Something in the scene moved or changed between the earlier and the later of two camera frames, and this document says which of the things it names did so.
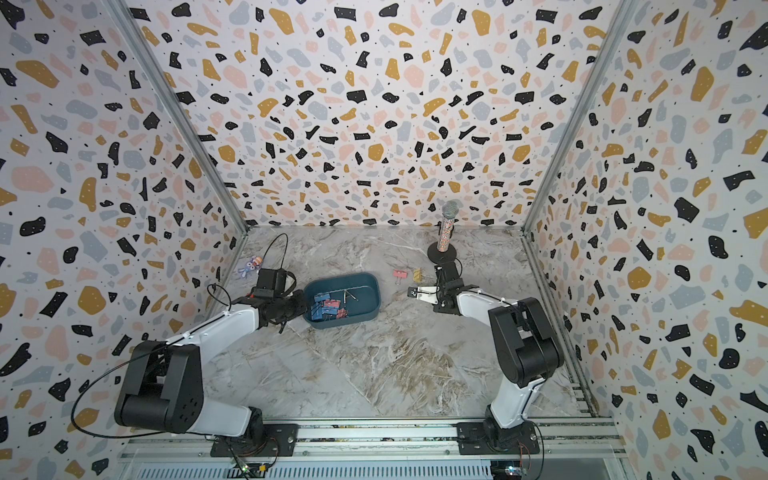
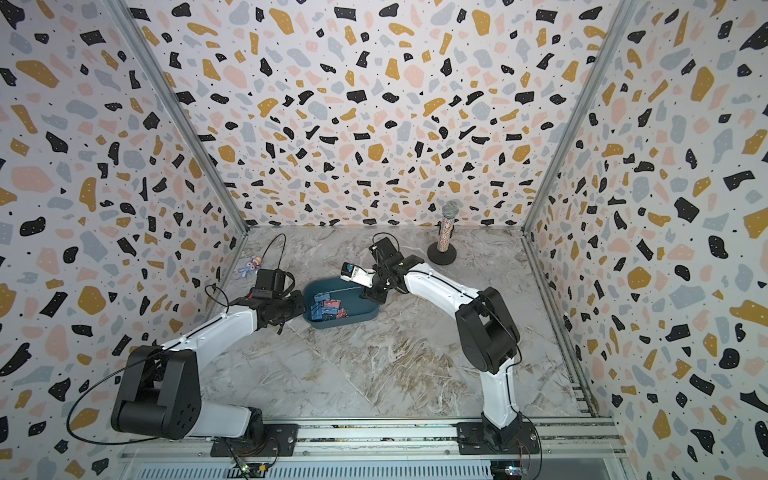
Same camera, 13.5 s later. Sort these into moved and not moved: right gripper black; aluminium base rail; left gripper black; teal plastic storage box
Moved: right gripper black
Not moved: aluminium base rail; teal plastic storage box; left gripper black
